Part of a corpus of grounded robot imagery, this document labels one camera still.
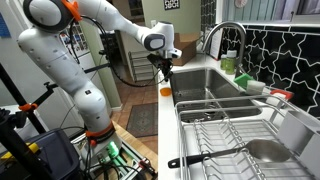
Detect blue wall paper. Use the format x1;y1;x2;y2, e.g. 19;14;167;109
0;13;11;38

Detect dark blue storage bin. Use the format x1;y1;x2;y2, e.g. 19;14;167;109
0;128;81;180

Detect red and white scrubber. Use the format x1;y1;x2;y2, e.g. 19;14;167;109
265;88;295;108

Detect orange cup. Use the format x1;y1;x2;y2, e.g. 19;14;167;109
159;87;173;98

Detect green sponge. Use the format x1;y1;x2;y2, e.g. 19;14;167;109
233;73;254;89

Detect green plug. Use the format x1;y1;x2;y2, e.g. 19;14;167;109
106;141;120;159

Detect white utensil holder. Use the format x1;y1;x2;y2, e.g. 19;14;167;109
276;109;320;179

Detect cardboard box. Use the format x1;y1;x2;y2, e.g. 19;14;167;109
171;32;201;67

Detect metal wire dish rack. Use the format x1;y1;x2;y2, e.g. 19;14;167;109
174;94;320;180

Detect black white patterned wall art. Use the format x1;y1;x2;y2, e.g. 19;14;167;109
163;0;181;11

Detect metal ladle black handle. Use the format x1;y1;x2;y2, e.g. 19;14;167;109
167;138;293;169

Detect small green bottle white cap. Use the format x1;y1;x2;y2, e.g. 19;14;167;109
219;53;229;71

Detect round pink wall plate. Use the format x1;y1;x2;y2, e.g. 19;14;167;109
234;0;249;9

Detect white sponge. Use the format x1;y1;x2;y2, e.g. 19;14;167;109
245;79;267;96

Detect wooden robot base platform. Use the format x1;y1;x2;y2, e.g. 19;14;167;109
111;121;159;180

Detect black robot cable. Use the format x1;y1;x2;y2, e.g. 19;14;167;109
68;14;164;88

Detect metal wire sink grid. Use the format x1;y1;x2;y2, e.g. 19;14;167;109
176;88;234;122

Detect stainless steel sink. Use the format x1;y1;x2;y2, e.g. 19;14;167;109
169;66;264;123

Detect orange clamp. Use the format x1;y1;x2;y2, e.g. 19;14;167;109
18;103;39;113

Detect patterned grey floor rug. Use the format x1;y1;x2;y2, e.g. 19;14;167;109
125;102;159;139

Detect black tripod stand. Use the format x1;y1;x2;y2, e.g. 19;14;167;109
0;63;111;180

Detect photos on fridge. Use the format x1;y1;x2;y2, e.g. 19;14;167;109
59;23;91;58

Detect large green bottle white cap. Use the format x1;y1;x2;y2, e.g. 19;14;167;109
225;49;238;75

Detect chrome arched faucet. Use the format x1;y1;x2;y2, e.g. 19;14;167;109
201;21;248;79

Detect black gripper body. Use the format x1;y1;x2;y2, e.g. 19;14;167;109
147;53;173;72

